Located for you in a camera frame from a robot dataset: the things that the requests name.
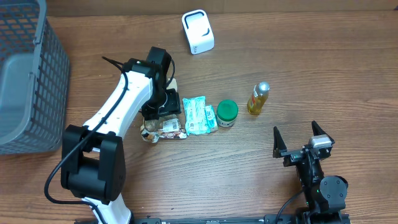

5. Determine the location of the light blue wipes pack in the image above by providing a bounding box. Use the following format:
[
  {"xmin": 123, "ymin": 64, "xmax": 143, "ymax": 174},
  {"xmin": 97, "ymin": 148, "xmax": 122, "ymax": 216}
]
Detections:
[{"xmin": 183, "ymin": 96, "xmax": 210, "ymax": 136}]

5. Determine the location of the white barcode scanner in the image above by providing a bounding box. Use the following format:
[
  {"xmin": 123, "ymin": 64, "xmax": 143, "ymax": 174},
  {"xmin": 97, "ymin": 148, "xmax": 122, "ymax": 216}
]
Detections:
[{"xmin": 182, "ymin": 9, "xmax": 215, "ymax": 55}]

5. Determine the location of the green lid jar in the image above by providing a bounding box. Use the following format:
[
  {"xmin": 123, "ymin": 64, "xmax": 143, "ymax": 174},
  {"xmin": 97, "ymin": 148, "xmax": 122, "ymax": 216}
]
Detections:
[{"xmin": 216, "ymin": 100, "xmax": 239, "ymax": 127}]

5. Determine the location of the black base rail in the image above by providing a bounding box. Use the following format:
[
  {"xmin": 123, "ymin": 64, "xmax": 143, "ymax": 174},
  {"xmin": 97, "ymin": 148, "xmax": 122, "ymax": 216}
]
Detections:
[{"xmin": 133, "ymin": 215, "xmax": 351, "ymax": 224}]

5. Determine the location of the brown snack packet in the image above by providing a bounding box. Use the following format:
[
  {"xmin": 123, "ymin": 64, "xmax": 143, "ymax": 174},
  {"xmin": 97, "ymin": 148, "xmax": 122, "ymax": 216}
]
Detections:
[{"xmin": 139, "ymin": 77, "xmax": 188, "ymax": 144}]

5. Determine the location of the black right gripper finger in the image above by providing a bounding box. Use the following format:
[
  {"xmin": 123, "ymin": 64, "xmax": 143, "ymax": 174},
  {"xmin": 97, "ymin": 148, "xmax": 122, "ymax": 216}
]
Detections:
[
  {"xmin": 312, "ymin": 121, "xmax": 326, "ymax": 136},
  {"xmin": 272, "ymin": 126, "xmax": 287, "ymax": 158}
]

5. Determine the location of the teal tissue pack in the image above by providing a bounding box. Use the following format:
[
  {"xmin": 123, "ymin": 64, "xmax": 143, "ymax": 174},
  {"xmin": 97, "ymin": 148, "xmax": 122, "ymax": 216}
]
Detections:
[{"xmin": 205, "ymin": 105, "xmax": 218, "ymax": 132}]

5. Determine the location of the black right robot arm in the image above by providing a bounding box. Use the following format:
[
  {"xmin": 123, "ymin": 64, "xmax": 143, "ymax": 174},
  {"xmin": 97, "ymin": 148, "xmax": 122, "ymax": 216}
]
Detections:
[{"xmin": 264, "ymin": 121, "xmax": 350, "ymax": 224}]

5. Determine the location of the dark grey plastic basket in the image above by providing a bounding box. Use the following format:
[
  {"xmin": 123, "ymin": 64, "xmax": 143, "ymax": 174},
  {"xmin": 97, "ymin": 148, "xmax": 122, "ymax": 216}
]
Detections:
[{"xmin": 1, "ymin": 0, "xmax": 70, "ymax": 155}]

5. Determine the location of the yellow bottle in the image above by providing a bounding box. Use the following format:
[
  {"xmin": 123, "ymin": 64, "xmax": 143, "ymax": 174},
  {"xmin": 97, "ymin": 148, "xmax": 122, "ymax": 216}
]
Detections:
[{"xmin": 247, "ymin": 82, "xmax": 270, "ymax": 115}]

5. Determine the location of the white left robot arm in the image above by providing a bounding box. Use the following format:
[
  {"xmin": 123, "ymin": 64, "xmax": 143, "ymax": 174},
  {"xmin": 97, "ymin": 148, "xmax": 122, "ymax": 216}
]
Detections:
[{"xmin": 55, "ymin": 47, "xmax": 181, "ymax": 223}]

